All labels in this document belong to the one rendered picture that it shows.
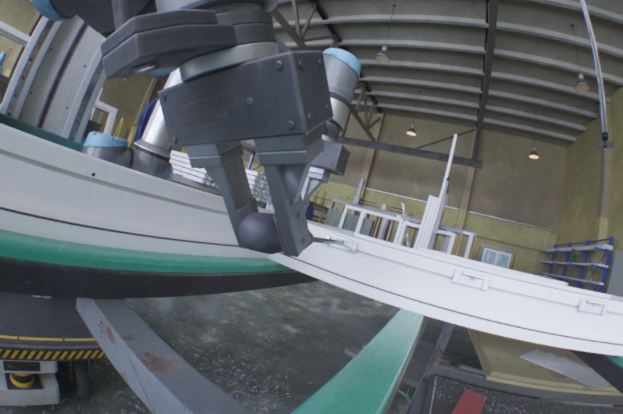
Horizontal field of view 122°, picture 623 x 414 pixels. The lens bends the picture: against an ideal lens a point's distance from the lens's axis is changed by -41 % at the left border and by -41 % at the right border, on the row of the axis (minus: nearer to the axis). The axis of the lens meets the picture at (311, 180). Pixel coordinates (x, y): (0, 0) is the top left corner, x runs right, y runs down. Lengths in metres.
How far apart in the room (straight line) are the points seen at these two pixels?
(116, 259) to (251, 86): 0.18
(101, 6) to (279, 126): 0.21
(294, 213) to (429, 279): 0.23
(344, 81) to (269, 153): 0.41
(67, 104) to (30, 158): 0.92
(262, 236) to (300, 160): 0.07
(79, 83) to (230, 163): 1.00
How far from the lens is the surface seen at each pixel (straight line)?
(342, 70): 0.60
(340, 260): 0.42
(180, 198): 0.33
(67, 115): 1.18
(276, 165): 0.20
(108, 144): 0.98
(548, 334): 0.42
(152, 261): 0.28
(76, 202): 0.28
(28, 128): 1.09
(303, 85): 0.17
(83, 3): 0.30
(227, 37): 0.18
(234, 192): 0.24
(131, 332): 0.24
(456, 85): 14.22
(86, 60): 1.21
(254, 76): 0.18
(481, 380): 0.99
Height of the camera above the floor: 0.95
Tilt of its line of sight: 7 degrees up
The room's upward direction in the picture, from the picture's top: 17 degrees clockwise
